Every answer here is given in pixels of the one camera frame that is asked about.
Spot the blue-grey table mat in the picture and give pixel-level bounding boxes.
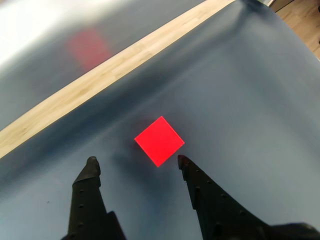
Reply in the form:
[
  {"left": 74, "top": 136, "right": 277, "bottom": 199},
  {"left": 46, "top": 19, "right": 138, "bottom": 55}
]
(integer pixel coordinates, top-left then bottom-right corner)
[{"left": 0, "top": 0, "right": 320, "bottom": 240}]

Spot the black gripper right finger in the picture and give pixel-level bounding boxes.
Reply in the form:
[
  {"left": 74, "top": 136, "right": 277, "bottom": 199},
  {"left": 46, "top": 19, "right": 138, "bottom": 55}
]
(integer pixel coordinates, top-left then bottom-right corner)
[{"left": 177, "top": 154, "right": 272, "bottom": 240}]

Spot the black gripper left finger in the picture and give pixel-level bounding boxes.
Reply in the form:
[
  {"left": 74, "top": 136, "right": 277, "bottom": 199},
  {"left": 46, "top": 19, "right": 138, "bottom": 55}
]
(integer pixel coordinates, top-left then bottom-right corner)
[{"left": 61, "top": 155, "right": 127, "bottom": 240}]

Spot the red cube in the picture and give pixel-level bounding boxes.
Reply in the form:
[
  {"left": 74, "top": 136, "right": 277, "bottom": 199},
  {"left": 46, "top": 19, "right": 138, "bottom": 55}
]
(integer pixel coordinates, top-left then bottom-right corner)
[{"left": 134, "top": 115, "right": 186, "bottom": 168}]

